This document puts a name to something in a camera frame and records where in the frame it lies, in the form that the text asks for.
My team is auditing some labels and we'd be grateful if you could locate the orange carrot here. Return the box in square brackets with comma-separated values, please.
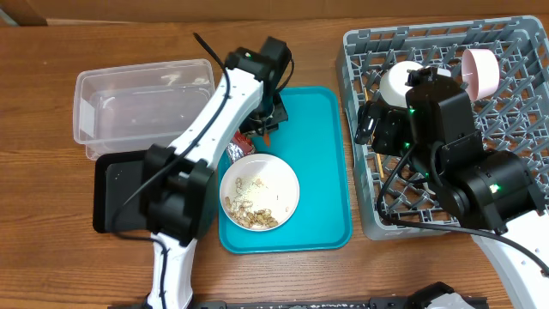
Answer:
[262, 133, 271, 148]

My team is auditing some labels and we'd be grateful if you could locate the wooden chopstick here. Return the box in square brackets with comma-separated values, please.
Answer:
[364, 88, 384, 179]

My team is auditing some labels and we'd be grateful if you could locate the white bowl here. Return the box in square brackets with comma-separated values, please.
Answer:
[379, 61, 454, 110]

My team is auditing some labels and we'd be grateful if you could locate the pink bowl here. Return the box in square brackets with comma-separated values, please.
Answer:
[462, 49, 499, 102]

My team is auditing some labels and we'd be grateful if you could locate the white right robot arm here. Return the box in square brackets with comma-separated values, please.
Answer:
[354, 67, 548, 308]

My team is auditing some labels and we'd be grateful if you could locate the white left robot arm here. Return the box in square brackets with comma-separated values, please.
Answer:
[140, 37, 294, 308]

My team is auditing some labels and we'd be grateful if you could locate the grey dishwasher rack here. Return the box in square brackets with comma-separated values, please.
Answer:
[335, 15, 548, 240]

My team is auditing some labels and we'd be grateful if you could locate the red foil snack wrapper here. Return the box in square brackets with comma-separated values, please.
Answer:
[226, 130, 256, 164]

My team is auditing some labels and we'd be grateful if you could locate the teal serving tray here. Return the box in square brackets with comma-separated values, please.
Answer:
[219, 86, 353, 254]

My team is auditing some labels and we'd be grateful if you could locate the pink plate with food scraps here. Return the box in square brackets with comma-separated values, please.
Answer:
[219, 154, 300, 232]

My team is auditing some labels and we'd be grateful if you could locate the clear plastic bin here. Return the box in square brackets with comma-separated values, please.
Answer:
[73, 58, 215, 161]

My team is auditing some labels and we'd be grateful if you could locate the black rectangular tray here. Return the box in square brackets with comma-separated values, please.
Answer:
[92, 148, 220, 235]

